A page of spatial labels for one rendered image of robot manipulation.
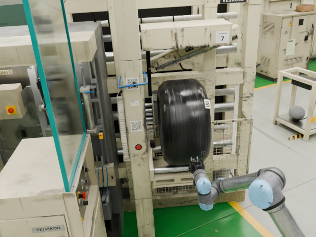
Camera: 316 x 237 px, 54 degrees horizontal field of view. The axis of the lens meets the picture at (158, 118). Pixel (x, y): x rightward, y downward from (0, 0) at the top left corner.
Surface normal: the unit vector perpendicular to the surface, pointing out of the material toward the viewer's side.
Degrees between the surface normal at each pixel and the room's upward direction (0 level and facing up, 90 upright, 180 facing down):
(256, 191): 85
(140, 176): 90
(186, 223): 0
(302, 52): 90
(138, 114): 90
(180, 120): 60
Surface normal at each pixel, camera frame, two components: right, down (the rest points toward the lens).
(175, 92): -0.02, -0.64
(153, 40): 0.07, 0.43
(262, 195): -0.72, 0.24
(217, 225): -0.05, -0.90
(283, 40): 0.44, 0.37
